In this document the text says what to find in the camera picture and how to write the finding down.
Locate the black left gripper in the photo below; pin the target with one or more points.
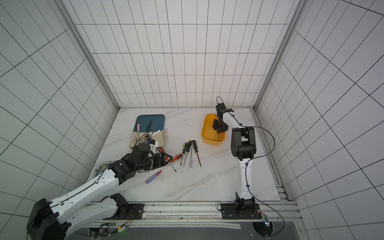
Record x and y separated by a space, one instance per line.
162 162

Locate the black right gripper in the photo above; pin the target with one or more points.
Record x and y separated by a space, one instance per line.
219 126

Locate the purple clear handled screwdriver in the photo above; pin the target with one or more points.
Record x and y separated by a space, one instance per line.
155 175

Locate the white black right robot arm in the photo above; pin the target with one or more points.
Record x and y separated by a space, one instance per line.
244 149

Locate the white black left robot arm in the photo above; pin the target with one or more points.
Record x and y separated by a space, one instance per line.
94 200

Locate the large orange grey screwdriver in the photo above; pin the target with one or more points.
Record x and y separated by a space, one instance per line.
161 150

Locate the yellow plastic storage box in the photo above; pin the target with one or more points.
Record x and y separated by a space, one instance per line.
209 135

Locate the black yellow phillips screwdriver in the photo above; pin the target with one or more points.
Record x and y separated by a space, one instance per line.
183 152

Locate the black screwdriver yellow cap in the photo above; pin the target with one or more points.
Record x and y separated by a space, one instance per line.
189 144

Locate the beige linen cloth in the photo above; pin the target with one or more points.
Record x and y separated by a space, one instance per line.
161 138

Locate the teal plastic tray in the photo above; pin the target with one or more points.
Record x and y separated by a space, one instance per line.
152 123

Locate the blue yellow patterned plate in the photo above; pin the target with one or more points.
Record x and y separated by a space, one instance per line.
100 168

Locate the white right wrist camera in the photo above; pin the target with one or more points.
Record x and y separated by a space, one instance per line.
220 107

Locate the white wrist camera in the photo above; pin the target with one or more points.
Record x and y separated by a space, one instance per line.
220 107
153 144

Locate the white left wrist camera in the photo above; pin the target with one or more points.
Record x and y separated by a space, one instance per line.
153 144

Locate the small clear handled screwdriver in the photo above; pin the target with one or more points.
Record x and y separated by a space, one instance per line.
191 160

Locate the white handled utensil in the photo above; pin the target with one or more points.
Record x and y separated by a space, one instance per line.
148 136

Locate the pink handled spoon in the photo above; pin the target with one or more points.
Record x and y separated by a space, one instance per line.
138 130

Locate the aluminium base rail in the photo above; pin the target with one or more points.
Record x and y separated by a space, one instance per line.
212 214

